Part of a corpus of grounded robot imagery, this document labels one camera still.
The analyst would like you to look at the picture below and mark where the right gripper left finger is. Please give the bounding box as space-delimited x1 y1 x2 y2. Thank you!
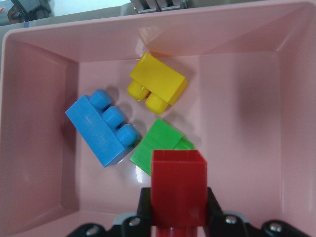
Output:
121 188 152 237

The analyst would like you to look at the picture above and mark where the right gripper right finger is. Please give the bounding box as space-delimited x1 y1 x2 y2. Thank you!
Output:
204 187 247 237

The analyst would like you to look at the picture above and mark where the red toy block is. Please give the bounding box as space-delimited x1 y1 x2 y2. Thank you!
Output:
151 150 207 237

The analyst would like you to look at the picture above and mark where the green toy block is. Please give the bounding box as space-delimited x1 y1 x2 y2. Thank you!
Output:
130 118 195 175

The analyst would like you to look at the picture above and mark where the blue toy block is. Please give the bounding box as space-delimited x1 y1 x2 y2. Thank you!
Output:
65 89 139 167

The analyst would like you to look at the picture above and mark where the yellow toy block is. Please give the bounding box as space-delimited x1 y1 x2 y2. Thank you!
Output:
127 52 188 115

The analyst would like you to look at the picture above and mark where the pink plastic box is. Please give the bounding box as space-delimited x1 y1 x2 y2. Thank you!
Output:
0 0 316 237

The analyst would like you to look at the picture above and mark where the aluminium frame post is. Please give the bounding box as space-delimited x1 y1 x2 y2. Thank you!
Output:
130 0 188 14

